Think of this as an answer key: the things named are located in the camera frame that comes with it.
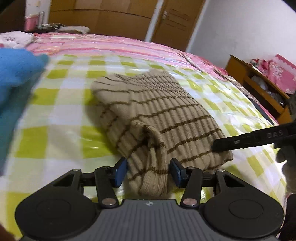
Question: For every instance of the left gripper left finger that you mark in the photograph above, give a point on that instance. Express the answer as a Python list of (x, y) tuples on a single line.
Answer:
[(106, 179)]

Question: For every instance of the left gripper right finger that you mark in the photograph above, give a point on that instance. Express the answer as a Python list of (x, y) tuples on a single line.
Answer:
[(190, 179)]

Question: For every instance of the beige striped knit sweater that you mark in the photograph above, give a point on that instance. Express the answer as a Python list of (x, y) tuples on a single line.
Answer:
[(150, 119)]

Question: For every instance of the gloved right hand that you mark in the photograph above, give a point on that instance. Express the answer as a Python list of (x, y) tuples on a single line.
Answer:
[(287, 155)]

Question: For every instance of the wooden side shelf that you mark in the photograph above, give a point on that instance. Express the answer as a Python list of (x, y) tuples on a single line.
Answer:
[(267, 93)]

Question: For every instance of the pink floral cloth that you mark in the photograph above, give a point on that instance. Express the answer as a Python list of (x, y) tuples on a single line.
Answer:
[(278, 70)]

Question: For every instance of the green white checkered sheet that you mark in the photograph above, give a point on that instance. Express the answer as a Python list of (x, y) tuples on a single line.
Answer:
[(58, 132)]

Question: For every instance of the blue knit garment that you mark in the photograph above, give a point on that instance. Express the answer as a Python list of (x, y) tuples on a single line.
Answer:
[(20, 71)]

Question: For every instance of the pink striped bed cover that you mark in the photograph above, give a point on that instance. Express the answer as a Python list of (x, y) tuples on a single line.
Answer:
[(131, 56)]

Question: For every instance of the brown wooden door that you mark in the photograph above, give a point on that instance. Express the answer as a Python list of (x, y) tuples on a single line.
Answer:
[(176, 22)]

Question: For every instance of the grey folded cloth on nightstand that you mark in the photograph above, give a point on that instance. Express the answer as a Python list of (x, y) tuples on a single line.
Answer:
[(74, 29)]

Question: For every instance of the brown wooden wardrobe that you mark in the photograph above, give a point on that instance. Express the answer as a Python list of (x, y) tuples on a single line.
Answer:
[(123, 18)]

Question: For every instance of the grey pillow with pink squares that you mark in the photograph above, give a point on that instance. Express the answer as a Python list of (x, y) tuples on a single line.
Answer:
[(16, 39)]

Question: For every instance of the pink container on nightstand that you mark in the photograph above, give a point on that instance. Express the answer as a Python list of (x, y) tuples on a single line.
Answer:
[(31, 22)]

